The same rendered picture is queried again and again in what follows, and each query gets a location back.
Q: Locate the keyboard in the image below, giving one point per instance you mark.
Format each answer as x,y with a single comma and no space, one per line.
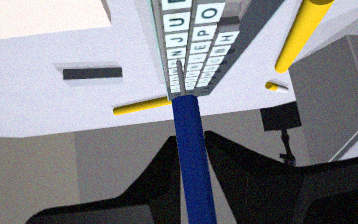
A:
208,36

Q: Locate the blue stylus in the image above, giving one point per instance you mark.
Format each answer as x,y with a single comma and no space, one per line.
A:
193,156

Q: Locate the white cylinder with yellow end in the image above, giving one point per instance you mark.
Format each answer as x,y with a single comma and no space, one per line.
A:
276,87

